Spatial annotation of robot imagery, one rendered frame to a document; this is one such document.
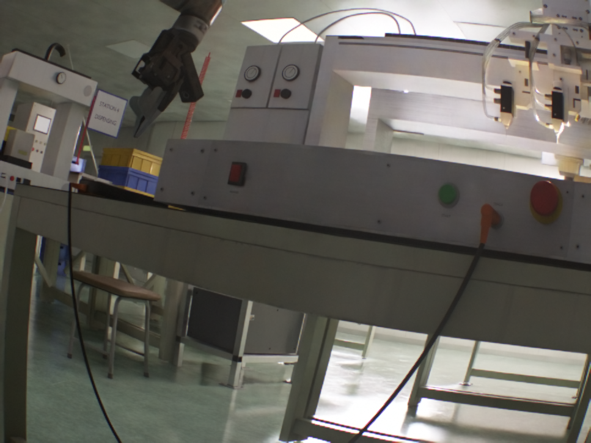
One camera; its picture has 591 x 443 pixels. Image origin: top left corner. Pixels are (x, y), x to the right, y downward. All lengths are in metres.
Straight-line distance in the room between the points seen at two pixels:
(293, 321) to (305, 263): 3.13
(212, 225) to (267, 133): 0.66
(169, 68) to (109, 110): 2.03
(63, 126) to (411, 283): 2.53
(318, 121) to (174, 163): 0.47
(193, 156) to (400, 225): 0.33
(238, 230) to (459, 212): 0.27
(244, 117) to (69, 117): 1.67
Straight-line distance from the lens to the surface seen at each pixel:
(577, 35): 1.12
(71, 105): 3.06
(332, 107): 1.37
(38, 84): 2.87
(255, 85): 1.53
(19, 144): 3.03
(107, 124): 3.17
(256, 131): 1.48
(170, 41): 1.18
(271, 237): 0.77
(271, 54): 1.54
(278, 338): 3.78
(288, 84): 1.47
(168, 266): 0.86
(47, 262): 4.76
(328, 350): 2.38
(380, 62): 1.32
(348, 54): 1.37
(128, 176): 4.53
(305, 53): 1.48
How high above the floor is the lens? 0.70
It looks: 5 degrees up
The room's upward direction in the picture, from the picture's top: 11 degrees clockwise
